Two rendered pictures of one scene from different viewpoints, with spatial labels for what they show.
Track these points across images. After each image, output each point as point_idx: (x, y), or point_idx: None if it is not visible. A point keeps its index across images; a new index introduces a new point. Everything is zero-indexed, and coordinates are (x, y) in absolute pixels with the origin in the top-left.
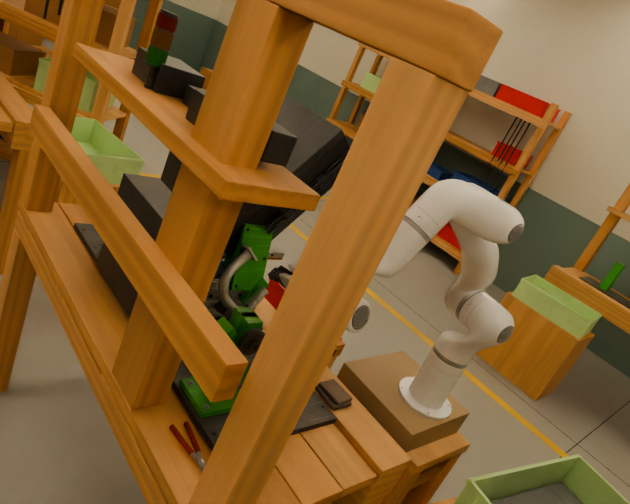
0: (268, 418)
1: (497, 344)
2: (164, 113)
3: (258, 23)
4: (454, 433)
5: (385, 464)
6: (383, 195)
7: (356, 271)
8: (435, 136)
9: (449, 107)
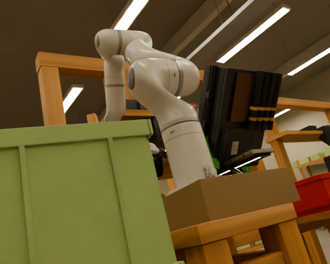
0: None
1: (136, 89)
2: None
3: None
4: (205, 221)
5: None
6: (41, 101)
7: (45, 122)
8: (41, 80)
9: (40, 73)
